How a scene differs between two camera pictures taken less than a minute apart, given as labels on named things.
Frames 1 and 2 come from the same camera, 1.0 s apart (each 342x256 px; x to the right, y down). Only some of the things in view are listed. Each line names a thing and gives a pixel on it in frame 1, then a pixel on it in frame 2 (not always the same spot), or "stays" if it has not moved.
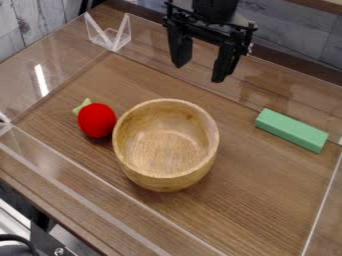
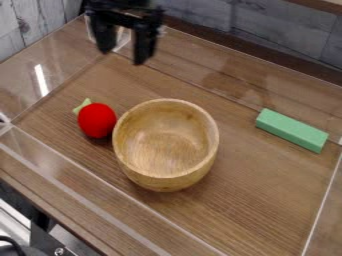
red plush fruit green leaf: (96, 118) stays
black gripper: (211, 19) → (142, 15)
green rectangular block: (292, 130) stays
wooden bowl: (165, 142) stays
